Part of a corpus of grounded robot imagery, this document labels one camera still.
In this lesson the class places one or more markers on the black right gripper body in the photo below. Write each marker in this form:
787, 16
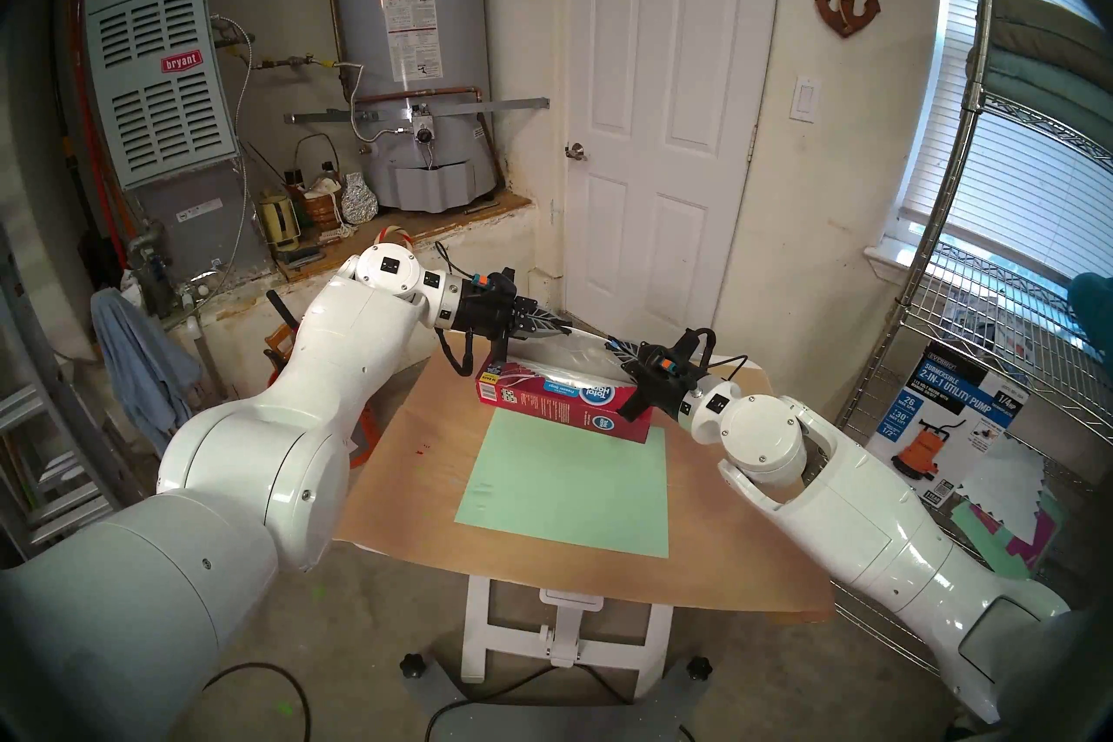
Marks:
671, 384

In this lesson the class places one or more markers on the patterned black right gripper finger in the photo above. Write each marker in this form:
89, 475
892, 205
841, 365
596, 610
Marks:
631, 372
626, 350

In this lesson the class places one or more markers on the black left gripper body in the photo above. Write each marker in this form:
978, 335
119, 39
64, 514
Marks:
487, 310

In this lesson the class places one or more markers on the patterned black left gripper finger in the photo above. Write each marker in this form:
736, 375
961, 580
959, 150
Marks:
541, 313
543, 330

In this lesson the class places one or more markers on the clear ziplock bag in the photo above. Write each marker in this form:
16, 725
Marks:
565, 362

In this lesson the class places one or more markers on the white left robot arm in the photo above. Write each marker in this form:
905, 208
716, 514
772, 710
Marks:
348, 366

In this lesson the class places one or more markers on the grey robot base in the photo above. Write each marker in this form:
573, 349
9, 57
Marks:
548, 718

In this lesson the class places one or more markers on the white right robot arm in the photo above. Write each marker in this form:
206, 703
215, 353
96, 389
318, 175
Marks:
852, 514

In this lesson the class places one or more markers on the red freezer bag box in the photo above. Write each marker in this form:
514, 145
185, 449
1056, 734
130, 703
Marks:
539, 405

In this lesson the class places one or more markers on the wooden platform board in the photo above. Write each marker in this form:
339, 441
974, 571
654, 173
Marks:
452, 214

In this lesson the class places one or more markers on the striped candy cane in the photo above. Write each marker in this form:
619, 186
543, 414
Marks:
396, 229

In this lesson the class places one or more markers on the green paper sheet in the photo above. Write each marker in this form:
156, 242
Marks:
565, 505

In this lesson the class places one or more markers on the metal door knob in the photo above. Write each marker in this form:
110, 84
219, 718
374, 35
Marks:
576, 152

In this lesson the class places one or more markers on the crumpled foil wrap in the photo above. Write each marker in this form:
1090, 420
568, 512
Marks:
359, 201

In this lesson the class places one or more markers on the orange plastic bucket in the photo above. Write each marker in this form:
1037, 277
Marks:
363, 436

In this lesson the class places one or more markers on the brown wicker basket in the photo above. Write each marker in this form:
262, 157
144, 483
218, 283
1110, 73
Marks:
323, 210

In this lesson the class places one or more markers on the wooden table top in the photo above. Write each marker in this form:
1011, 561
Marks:
409, 505

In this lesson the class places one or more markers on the yellow jug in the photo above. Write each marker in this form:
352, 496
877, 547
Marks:
280, 223

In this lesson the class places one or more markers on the utility pump box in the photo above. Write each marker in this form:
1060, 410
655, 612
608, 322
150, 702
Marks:
930, 427

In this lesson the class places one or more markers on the white panel door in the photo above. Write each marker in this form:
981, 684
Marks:
674, 53

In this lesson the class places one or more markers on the blue hanging cloth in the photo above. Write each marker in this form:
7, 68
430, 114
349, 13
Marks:
139, 366

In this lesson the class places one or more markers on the white scalloped paper sheet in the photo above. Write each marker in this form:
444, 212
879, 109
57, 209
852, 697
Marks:
1013, 484

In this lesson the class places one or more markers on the grey Bryant furnace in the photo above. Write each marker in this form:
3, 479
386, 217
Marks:
165, 114

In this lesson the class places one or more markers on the green foam sheet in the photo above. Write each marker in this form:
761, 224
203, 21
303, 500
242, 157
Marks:
1013, 571

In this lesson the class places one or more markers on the magenta foam sheet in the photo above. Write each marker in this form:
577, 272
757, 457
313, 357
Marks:
1043, 545

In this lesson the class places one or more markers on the white window blinds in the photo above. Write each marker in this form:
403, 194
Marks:
1043, 192

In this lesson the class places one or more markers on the teal fabric item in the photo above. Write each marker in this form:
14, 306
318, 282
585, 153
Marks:
1096, 319

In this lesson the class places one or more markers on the pale green cushion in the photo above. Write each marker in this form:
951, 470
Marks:
1035, 84

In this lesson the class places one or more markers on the aluminium ladder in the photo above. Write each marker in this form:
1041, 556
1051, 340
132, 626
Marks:
61, 514

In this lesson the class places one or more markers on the olive grey cushion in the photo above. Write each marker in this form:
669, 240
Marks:
1052, 23

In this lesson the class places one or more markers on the white folding table frame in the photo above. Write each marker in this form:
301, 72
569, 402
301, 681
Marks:
478, 636

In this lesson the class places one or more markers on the white light switch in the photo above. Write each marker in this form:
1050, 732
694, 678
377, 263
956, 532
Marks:
804, 99

